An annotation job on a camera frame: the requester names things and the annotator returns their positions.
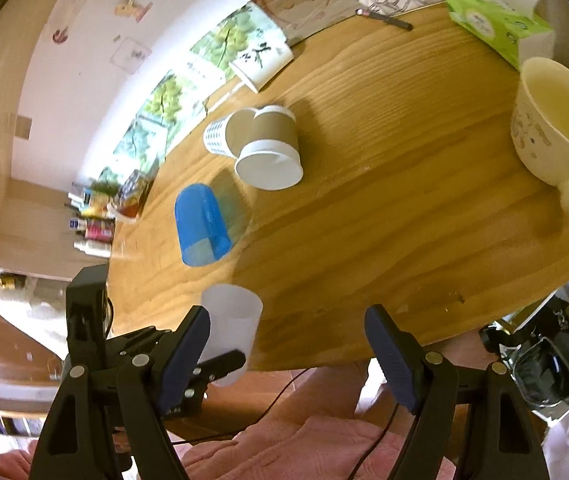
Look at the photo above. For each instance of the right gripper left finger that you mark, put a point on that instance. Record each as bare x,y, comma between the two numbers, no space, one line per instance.
77,442

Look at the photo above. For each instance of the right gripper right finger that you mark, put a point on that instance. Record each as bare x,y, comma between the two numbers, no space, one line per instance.
500,442

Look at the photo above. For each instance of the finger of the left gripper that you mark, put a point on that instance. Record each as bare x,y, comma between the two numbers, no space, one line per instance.
221,371

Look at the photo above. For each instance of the translucent white plastic cup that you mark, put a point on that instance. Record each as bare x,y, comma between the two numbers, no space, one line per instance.
235,314

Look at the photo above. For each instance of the blue plastic cup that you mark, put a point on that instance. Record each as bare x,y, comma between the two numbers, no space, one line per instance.
202,233

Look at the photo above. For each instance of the dark printed paper cup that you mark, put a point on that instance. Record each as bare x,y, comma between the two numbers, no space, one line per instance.
127,204

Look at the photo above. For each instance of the checkered paper cup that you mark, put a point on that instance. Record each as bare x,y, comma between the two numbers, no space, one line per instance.
222,136

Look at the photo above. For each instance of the brown sleeve paper cup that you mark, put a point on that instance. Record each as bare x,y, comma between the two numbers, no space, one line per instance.
270,158

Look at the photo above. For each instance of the white calligraphy paper cup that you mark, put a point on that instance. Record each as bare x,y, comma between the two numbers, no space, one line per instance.
257,65

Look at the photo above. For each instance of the white spray bottle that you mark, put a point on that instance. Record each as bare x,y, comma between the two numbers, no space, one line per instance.
94,248

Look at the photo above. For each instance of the pink red can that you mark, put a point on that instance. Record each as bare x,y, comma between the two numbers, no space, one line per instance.
99,230

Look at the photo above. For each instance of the grape picture panels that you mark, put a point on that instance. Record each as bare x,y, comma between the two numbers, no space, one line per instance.
178,102

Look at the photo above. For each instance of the cream ceramic mug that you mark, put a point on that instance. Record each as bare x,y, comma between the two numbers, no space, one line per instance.
540,123

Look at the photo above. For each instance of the black pen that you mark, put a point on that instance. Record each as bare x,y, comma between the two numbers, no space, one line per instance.
396,22

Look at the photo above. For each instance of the green tissue pack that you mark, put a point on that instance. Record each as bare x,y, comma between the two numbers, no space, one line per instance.
512,28

